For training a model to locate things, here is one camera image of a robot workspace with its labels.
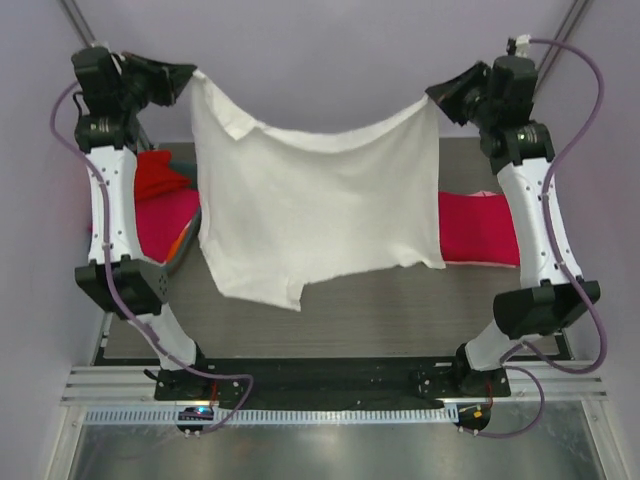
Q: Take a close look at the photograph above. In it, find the aluminium frame post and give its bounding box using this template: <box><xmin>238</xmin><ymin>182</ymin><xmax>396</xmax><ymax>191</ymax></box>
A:
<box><xmin>55</xmin><ymin>0</ymin><xmax>155</xmax><ymax>151</ymax></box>
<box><xmin>536</xmin><ymin>0</ymin><xmax>593</xmax><ymax>91</ymax></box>

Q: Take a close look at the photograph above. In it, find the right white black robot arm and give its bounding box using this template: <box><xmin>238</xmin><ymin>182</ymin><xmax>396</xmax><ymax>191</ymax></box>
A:
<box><xmin>426</xmin><ymin>55</ymin><xmax>600</xmax><ymax>396</ymax></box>

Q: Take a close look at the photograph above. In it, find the aluminium rail front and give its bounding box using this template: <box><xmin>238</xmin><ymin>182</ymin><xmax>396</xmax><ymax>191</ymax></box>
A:
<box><xmin>62</xmin><ymin>361</ymin><xmax>608</xmax><ymax>405</ymax></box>

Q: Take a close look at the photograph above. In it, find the left aluminium frame post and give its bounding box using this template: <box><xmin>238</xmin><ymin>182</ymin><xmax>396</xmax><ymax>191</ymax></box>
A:
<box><xmin>55</xmin><ymin>0</ymin><xmax>155</xmax><ymax>151</ymax></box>

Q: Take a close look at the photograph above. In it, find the right aluminium frame post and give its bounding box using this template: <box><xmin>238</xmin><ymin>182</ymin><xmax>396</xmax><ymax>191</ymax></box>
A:
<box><xmin>536</xmin><ymin>0</ymin><xmax>593</xmax><ymax>91</ymax></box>

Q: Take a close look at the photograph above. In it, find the teal plastic basket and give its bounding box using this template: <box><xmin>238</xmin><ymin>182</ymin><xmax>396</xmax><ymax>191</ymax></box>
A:
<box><xmin>163</xmin><ymin>159</ymin><xmax>202</xmax><ymax>276</ymax></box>

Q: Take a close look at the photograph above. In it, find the white printed t shirt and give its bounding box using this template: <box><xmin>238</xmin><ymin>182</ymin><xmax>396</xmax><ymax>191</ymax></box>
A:
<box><xmin>191</xmin><ymin>72</ymin><xmax>445</xmax><ymax>310</ymax></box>

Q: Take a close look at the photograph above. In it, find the orange t shirt in basket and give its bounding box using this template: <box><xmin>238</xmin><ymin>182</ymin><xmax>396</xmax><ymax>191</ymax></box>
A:
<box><xmin>166</xmin><ymin>223</ymin><xmax>191</xmax><ymax>263</ymax></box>

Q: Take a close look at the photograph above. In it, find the red crumpled t shirt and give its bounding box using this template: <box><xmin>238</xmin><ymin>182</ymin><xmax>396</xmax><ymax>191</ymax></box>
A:
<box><xmin>134</xmin><ymin>150</ymin><xmax>191</xmax><ymax>202</ymax></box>

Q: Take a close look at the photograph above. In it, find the slotted cable duct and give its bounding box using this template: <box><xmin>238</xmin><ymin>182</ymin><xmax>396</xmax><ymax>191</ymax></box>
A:
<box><xmin>85</xmin><ymin>404</ymin><xmax>458</xmax><ymax>426</ymax></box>

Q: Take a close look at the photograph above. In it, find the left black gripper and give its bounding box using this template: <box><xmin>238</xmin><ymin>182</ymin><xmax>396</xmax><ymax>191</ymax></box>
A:
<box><xmin>114</xmin><ymin>50</ymin><xmax>194</xmax><ymax>115</ymax></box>

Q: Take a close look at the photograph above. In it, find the magenta t shirt in basket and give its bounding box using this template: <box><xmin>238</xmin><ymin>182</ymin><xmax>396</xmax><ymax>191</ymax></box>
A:
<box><xmin>88</xmin><ymin>187</ymin><xmax>204</xmax><ymax>264</ymax></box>

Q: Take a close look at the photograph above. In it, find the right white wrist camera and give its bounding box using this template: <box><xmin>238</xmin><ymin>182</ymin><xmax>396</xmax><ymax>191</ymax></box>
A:
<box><xmin>506</xmin><ymin>34</ymin><xmax>531</xmax><ymax>58</ymax></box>

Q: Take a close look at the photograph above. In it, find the folded magenta t shirt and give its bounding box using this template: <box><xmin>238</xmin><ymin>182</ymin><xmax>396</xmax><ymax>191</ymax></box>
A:
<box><xmin>437</xmin><ymin>191</ymin><xmax>522</xmax><ymax>265</ymax></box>

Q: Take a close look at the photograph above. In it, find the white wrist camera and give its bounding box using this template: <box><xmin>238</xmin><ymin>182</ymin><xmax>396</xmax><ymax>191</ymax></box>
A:
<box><xmin>506</xmin><ymin>34</ymin><xmax>531</xmax><ymax>58</ymax></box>
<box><xmin>110</xmin><ymin>52</ymin><xmax>122</xmax><ymax>70</ymax></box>

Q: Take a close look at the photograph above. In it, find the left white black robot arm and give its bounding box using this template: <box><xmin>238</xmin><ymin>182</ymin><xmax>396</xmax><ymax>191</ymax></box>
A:
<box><xmin>71</xmin><ymin>46</ymin><xmax>212</xmax><ymax>400</ymax></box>

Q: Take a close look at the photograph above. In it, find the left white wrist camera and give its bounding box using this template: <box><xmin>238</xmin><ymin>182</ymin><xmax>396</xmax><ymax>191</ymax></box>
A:
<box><xmin>110</xmin><ymin>52</ymin><xmax>122</xmax><ymax>70</ymax></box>

